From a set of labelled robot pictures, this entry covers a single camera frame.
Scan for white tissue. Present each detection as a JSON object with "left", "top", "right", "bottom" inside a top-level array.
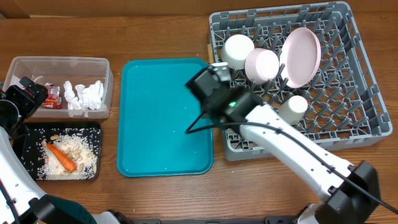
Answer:
[
  {"left": 63, "top": 81, "right": 80, "bottom": 110},
  {"left": 75, "top": 80, "right": 104, "bottom": 110}
]

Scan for black plastic tray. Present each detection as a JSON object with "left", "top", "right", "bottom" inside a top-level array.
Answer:
[{"left": 12, "top": 121, "right": 103, "bottom": 180}]

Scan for orange carrot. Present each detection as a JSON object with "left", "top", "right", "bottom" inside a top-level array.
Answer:
[{"left": 45, "top": 143, "right": 77, "bottom": 172}]

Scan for food scraps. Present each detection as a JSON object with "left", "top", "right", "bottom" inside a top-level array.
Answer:
[{"left": 21, "top": 128, "right": 101, "bottom": 180}]

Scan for white paper cup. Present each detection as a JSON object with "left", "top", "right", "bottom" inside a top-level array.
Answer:
[{"left": 278, "top": 95, "right": 308, "bottom": 125}]

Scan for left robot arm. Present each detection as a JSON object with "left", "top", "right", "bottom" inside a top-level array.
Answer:
[{"left": 1, "top": 77, "right": 120, "bottom": 224}]

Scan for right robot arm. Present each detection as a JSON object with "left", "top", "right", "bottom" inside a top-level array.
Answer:
[{"left": 185, "top": 66, "right": 382, "bottom": 223}]

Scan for red snack wrapper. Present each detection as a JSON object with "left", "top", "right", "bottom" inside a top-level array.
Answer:
[{"left": 42, "top": 83, "right": 62, "bottom": 109}]

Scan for grey dishwasher rack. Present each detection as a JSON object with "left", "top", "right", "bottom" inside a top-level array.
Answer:
[{"left": 209, "top": 1, "right": 393, "bottom": 151}]

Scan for pink bowl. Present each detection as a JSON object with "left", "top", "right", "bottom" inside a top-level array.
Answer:
[{"left": 244, "top": 48, "right": 280, "bottom": 85}]

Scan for clear plastic bin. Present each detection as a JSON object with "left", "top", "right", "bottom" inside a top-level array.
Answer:
[{"left": 2, "top": 56, "right": 114, "bottom": 119}]

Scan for teal serving tray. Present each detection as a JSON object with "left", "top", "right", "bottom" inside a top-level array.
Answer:
[{"left": 116, "top": 58, "right": 213, "bottom": 177}]

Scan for white bowl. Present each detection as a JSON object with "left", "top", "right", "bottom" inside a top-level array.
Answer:
[{"left": 221, "top": 34, "right": 254, "bottom": 70}]

